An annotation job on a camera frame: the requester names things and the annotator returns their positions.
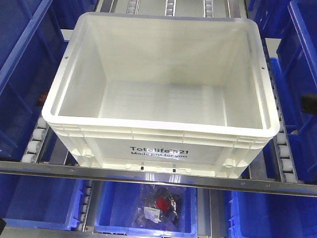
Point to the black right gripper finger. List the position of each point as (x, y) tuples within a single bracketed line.
[(309, 103)]

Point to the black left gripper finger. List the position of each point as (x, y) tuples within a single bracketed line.
[(2, 225)]

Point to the white plastic tote box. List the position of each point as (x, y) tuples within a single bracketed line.
[(174, 95)]

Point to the blue bin upper right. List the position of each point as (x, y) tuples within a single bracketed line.
[(297, 76)]

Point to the blue bin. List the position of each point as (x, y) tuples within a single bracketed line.
[(116, 207), (31, 48), (260, 215), (297, 76), (41, 202)]

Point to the right roller track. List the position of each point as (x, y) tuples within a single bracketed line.
[(281, 150)]

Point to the roller track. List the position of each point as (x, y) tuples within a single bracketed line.
[(34, 146), (281, 150), (84, 206)]

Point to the left roller track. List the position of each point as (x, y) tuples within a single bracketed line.
[(34, 146)]

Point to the lower roller track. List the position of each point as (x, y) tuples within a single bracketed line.
[(84, 206)]

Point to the blue bin middle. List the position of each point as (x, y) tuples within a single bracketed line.
[(116, 207)]

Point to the packaged item in bin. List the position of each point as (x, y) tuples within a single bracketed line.
[(158, 207)]

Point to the blue bin upper left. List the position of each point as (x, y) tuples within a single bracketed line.
[(31, 48)]

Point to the metal shelf front rail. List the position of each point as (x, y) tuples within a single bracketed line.
[(73, 172)]

